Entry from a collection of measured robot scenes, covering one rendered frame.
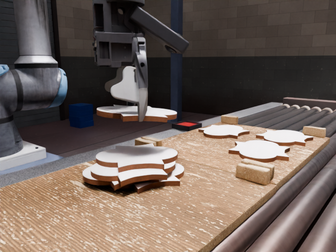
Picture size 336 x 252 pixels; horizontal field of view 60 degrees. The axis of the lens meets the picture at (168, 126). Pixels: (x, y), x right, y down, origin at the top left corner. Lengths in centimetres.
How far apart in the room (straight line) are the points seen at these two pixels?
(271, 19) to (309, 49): 90
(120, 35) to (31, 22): 45
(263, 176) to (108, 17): 37
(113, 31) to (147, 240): 33
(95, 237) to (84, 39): 628
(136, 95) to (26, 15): 51
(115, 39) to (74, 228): 29
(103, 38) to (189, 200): 29
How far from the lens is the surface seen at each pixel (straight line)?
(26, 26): 91
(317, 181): 63
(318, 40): 583
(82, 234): 39
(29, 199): 51
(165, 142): 77
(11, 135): 89
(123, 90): 48
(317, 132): 92
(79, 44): 648
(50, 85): 90
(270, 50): 599
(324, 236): 46
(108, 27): 52
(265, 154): 67
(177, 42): 53
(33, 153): 90
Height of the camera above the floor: 114
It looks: 12 degrees down
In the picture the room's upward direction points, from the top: straight up
